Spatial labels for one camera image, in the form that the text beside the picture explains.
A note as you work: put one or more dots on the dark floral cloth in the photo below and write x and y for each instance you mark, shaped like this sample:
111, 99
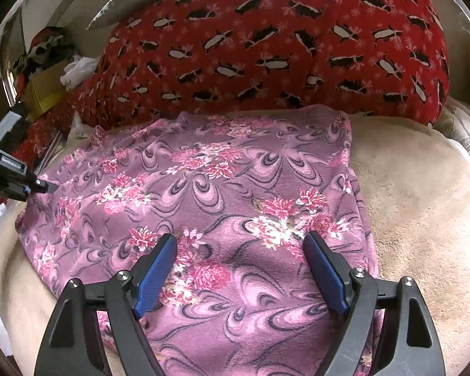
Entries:
47, 49

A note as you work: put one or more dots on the red fish-print pillow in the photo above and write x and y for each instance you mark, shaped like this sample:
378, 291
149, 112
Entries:
278, 47

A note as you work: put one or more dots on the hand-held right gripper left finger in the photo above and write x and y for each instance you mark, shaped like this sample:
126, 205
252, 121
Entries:
152, 278

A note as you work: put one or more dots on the beige fleece blanket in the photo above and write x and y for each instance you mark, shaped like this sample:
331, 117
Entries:
423, 203

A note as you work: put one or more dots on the yellow cardboard box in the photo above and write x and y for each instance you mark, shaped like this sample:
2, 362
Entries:
47, 90

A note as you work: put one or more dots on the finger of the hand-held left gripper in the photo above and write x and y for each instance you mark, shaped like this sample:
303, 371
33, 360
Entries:
43, 186

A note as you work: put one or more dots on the white plastic bag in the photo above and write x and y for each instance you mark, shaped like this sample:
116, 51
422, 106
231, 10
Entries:
78, 70

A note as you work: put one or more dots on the purple floral garment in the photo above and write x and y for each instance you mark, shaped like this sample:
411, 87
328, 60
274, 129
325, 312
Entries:
239, 188

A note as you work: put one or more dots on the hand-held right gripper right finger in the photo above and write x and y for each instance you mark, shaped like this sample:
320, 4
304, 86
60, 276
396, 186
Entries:
327, 274

